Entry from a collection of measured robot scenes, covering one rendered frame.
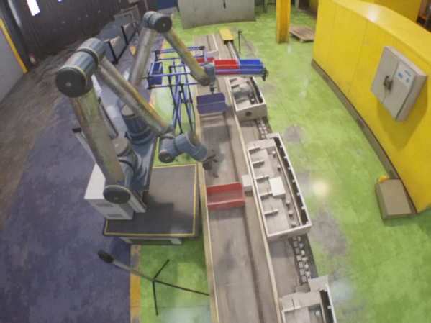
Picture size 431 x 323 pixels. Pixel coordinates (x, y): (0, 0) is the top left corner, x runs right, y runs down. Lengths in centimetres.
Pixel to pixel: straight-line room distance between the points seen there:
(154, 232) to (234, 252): 102
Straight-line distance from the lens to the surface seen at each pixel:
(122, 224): 277
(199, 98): 261
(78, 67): 101
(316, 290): 174
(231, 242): 194
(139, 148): 212
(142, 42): 205
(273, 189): 192
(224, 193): 214
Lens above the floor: 261
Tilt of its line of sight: 52 degrees down
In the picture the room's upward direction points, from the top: 9 degrees counter-clockwise
